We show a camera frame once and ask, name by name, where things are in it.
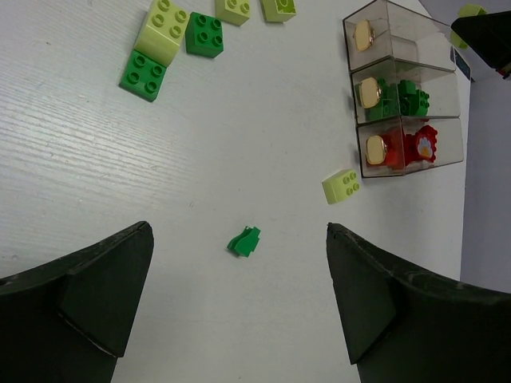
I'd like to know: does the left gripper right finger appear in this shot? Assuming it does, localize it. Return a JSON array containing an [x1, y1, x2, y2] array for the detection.
[[327, 223, 510, 382]]

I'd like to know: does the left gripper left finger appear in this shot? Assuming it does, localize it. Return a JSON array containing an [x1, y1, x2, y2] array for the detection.
[[1, 221, 154, 382]]

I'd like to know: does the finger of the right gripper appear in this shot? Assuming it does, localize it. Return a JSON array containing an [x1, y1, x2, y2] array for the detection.
[[458, 10, 510, 80]]

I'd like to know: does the long dark green lego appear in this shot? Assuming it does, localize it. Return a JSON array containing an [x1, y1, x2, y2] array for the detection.
[[398, 80, 430, 116]]

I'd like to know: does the red rounded flower lego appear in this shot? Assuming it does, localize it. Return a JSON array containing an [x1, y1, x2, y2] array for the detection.
[[403, 125, 438, 166]]

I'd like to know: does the pale yellow-green lego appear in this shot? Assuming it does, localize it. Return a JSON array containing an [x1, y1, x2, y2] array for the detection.
[[322, 169, 360, 204]]

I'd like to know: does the small green sloped lego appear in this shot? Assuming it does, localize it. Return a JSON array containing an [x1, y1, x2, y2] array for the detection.
[[227, 227, 260, 258]]

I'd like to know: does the pale yellow lego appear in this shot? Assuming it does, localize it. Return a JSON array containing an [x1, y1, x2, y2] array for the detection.
[[215, 0, 251, 26], [133, 0, 190, 68]]

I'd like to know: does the light green lego upturned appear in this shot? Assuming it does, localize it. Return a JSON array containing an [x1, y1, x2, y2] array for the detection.
[[450, 4, 487, 49]]

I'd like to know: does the green square lego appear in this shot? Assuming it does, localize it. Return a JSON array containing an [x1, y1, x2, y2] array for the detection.
[[366, 78, 400, 121]]

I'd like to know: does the red long lego brick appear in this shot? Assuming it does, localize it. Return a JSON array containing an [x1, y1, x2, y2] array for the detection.
[[382, 128, 405, 171]]

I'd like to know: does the right blue table label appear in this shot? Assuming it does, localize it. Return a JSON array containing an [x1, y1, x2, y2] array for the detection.
[[450, 47, 474, 83]]

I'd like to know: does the far clear plastic container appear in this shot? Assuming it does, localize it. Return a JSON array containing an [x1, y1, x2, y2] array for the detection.
[[343, 1, 455, 72]]

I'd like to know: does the clear plastic container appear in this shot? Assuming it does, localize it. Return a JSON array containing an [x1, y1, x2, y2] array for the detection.
[[343, 1, 455, 72], [357, 117, 464, 178], [351, 57, 460, 125]]

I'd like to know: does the middle clear plastic container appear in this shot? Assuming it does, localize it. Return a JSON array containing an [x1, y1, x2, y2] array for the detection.
[[351, 57, 460, 125]]

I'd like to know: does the near clear plastic container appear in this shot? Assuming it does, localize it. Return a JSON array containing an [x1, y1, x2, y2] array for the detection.
[[357, 117, 464, 178]]

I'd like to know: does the lime lego top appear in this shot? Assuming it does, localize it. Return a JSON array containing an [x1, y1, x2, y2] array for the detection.
[[261, 0, 297, 23]]

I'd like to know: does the pale yellow lego top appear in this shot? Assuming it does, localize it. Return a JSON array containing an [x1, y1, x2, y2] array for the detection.
[[215, 0, 251, 26]]

